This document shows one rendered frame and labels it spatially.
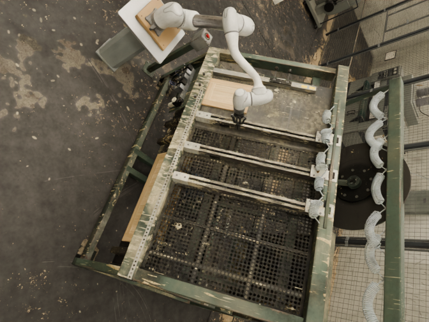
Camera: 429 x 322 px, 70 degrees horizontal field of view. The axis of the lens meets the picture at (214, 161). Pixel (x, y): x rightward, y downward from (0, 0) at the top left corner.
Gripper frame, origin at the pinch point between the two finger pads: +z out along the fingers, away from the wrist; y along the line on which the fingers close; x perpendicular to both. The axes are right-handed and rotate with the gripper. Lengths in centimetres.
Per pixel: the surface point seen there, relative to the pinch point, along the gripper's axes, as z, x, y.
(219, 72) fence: 4, 57, -31
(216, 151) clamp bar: 2.8, -26.0, -11.1
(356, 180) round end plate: 22, -13, 103
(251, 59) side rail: 5, 81, -7
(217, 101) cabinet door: 6.5, 24.7, -24.7
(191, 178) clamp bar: 3, -54, -23
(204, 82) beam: 3, 41, -41
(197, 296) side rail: 4, -131, 6
